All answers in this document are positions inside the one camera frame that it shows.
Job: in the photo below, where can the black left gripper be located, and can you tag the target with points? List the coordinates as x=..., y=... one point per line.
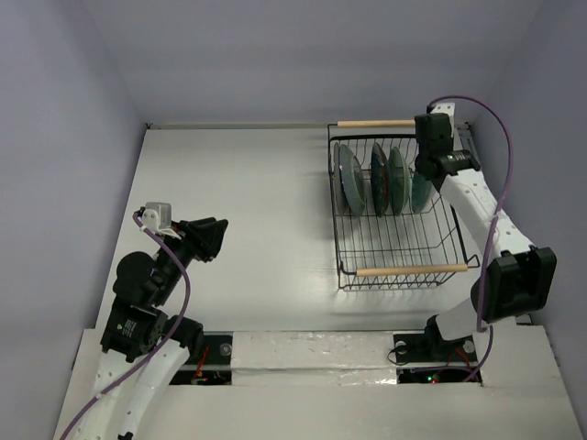
x=208, y=232

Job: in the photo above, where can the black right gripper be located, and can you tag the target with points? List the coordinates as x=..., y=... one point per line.
x=434, y=144

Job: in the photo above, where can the red floral plate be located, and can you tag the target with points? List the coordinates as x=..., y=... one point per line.
x=420, y=192

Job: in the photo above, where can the dark teal brown-rimmed plate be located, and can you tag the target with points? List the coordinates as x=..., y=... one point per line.
x=400, y=179

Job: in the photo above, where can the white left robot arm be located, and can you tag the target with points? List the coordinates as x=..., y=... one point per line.
x=142, y=346

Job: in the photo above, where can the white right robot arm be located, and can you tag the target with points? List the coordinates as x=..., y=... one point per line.
x=515, y=276

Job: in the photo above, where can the light green plate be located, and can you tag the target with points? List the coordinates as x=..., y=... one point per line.
x=379, y=180

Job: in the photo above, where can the grey patterned plate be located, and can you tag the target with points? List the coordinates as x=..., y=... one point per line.
x=349, y=184

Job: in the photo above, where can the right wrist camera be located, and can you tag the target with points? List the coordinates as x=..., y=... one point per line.
x=444, y=107

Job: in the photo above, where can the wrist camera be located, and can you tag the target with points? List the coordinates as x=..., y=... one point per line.
x=157, y=218
x=444, y=107

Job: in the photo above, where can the aluminium rail on table edge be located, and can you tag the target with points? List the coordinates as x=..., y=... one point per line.
x=466, y=138

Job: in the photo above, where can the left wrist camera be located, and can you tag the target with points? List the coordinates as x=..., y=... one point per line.
x=157, y=218

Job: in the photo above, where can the black wire dish rack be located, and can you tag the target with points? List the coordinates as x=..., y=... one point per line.
x=392, y=230

